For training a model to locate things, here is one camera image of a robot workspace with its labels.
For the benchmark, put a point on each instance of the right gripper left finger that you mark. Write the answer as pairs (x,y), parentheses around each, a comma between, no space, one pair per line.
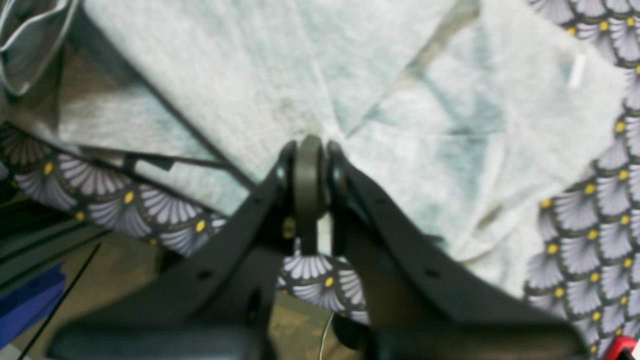
(217,303)

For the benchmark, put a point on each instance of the fan-patterned table cloth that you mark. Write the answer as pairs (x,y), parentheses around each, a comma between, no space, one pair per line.
(586,272)

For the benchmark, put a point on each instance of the blue clamp handle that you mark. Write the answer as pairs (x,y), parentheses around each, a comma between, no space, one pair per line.
(30,304)

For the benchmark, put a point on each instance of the light grey T-shirt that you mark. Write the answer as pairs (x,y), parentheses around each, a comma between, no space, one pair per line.
(466,112)

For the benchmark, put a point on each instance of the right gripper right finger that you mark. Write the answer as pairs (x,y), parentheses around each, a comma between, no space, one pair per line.
(421,304)

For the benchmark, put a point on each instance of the red black clamp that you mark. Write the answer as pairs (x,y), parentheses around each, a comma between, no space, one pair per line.
(622,348)

